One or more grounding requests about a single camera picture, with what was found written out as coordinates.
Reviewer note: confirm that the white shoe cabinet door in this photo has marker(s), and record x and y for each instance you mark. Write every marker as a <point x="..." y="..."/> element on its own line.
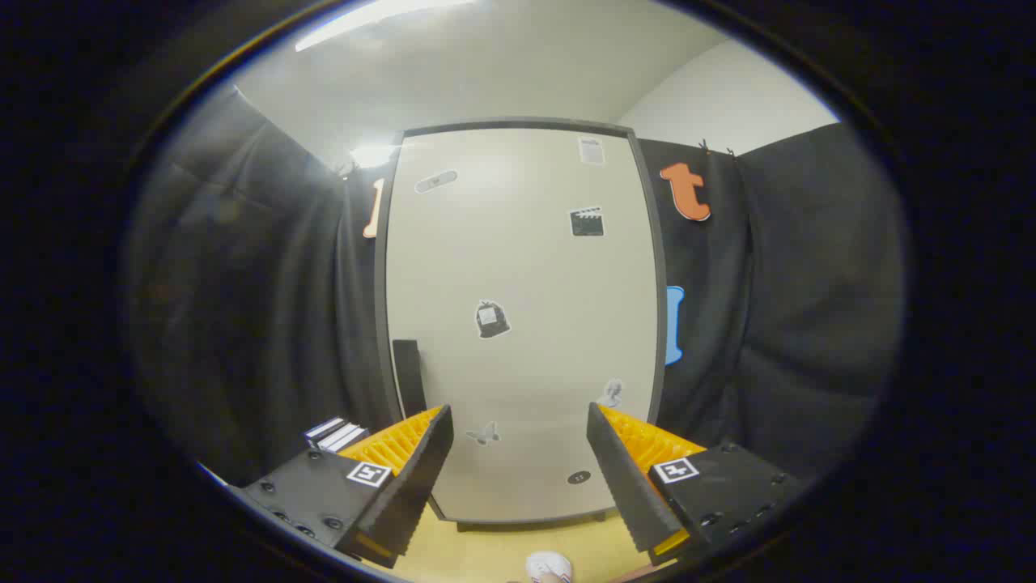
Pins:
<point x="526" y="243"/>

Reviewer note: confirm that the blue spine book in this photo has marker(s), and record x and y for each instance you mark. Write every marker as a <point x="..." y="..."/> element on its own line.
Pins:
<point x="320" y="429"/>

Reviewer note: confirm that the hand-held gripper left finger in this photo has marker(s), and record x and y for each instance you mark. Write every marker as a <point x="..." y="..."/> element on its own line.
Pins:
<point x="413" y="486"/>

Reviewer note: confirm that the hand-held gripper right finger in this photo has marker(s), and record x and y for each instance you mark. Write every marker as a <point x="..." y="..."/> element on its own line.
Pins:
<point x="627" y="486"/>

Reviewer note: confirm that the white shoe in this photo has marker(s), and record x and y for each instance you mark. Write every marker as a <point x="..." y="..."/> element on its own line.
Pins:
<point x="549" y="565"/>

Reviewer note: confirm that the grey cover book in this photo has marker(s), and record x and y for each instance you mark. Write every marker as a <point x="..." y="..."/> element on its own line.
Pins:
<point x="344" y="439"/>

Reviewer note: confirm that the grey shoe cabinet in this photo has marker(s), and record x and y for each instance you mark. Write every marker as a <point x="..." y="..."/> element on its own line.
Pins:
<point x="661" y="308"/>

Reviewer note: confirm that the black backdrop cloth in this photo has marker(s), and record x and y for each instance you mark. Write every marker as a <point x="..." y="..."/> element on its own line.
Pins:
<point x="243" y="324"/>

